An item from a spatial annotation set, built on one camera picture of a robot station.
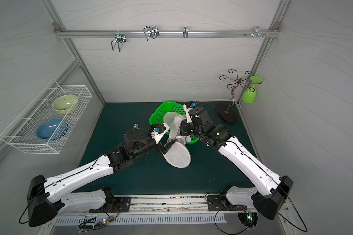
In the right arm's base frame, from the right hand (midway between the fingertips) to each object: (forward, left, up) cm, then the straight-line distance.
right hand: (180, 122), depth 70 cm
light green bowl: (+6, +60, +5) cm, 60 cm away
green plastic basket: (+23, +19, -24) cm, 38 cm away
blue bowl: (-8, +58, +3) cm, 59 cm away
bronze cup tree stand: (+34, -35, -29) cm, 56 cm away
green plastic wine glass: (+30, -43, -8) cm, 53 cm away
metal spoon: (+17, +34, -28) cm, 47 cm away
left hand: (-5, +4, -1) cm, 7 cm away
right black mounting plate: (-29, -20, -29) cm, 46 cm away
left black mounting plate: (-33, +30, -22) cm, 50 cm away
